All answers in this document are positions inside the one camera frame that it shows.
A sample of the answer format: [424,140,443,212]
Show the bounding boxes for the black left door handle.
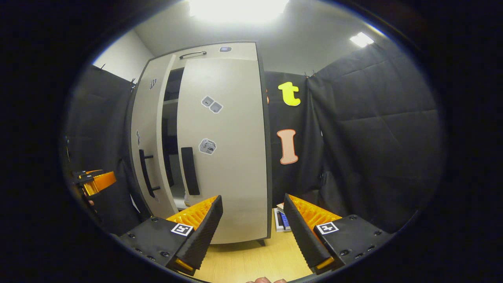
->
[138,149,162,198]

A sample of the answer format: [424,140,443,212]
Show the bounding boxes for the white cabinet door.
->
[129,54,178,221]
[176,57,270,245]

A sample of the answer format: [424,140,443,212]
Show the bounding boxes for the black backdrop cloth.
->
[265,39,445,233]
[64,65,151,237]

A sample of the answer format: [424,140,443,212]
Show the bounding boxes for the white shoe cabinet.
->
[127,41,273,245]

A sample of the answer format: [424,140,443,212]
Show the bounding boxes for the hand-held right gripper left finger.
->
[118,195,224,276]

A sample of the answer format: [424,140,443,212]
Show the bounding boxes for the ceiling light panel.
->
[349,32,375,48]
[188,0,290,25]

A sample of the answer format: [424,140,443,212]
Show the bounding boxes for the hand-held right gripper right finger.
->
[283,193,394,276]

